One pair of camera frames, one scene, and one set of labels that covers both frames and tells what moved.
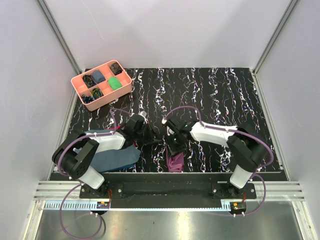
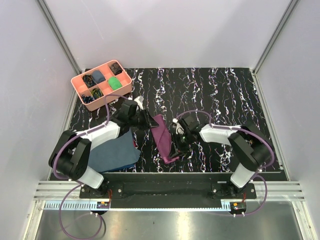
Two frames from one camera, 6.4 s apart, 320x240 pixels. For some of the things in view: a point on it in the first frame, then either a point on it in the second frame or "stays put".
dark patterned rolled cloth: x=116 y=68 stays put
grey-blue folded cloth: x=114 y=160 stays put
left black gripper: x=152 y=137 -> x=149 y=122
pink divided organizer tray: x=102 y=84 stays put
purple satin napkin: x=175 y=163 -> x=162 y=138
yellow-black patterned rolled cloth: x=96 y=93 stays put
